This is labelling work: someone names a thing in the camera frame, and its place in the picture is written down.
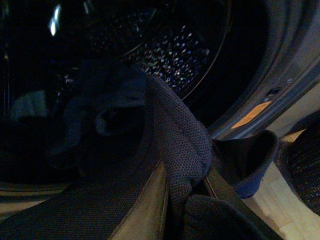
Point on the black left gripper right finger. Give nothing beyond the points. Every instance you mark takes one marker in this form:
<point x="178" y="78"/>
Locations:
<point x="219" y="189"/>

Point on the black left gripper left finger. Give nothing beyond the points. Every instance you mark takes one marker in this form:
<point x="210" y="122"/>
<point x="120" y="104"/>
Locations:
<point x="128" y="203"/>

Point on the dark navy garment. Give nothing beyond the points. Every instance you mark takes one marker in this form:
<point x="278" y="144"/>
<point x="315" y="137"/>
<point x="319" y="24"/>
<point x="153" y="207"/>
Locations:
<point x="109" y="100"/>

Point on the silver front-load washing machine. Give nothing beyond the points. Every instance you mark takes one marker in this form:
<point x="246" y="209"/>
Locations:
<point x="235" y="63"/>

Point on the dark woven laundry basket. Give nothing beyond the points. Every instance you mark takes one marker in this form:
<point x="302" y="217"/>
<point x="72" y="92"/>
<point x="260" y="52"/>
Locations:
<point x="299" y="161"/>

